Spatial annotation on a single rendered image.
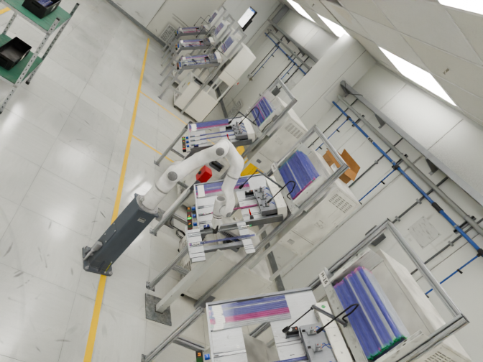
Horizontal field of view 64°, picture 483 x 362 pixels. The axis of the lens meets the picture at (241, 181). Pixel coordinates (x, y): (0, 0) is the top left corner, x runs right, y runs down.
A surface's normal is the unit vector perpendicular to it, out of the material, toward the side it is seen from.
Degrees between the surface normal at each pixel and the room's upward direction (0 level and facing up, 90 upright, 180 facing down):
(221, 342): 44
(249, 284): 90
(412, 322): 90
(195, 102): 90
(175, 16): 90
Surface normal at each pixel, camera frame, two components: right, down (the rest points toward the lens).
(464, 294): -0.73, -0.50
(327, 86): 0.16, 0.53
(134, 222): 0.33, 0.63
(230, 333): -0.04, -0.84
